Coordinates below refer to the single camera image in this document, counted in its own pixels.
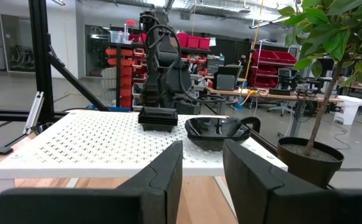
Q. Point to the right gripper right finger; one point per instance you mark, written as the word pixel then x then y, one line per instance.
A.
pixel 277 199

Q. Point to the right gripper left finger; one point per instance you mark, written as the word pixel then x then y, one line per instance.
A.
pixel 106 205

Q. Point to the black rectangular mini plate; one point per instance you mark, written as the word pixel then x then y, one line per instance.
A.
pixel 157 111
pixel 157 127
pixel 157 120

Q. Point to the black curved square bowl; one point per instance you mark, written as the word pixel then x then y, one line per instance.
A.
pixel 212 144
pixel 213 126

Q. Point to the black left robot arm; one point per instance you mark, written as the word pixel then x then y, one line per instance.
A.
pixel 152 77

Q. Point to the red storage bin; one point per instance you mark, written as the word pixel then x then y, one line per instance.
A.
pixel 193 42
pixel 204 43
pixel 182 40

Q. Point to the black equipment box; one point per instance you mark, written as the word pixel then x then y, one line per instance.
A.
pixel 225 77

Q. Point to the orange bin rack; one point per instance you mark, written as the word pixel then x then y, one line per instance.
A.
pixel 126 77

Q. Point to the white perforated shelf riser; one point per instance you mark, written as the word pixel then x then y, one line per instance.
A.
pixel 99 146

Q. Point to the clear plastic container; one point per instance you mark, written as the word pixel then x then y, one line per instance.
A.
pixel 116 36

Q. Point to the red bin shelf rack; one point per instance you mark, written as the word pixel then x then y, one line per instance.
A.
pixel 268 65

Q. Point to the long wooden workbench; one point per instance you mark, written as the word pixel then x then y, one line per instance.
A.
pixel 277 95

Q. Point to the ceiling strip lamp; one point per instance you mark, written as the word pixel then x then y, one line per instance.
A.
pixel 268 22

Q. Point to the white trash bin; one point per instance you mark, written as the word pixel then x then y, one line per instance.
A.
pixel 348 109

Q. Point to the aluminium extrusion bar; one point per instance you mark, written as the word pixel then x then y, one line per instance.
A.
pixel 33 112

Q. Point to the small green leafy tree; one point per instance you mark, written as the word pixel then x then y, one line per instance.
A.
pixel 324 31

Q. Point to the black diagonal frame brace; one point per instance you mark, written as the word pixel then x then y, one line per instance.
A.
pixel 74 84

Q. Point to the black frame post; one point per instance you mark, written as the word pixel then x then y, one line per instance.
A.
pixel 40 46

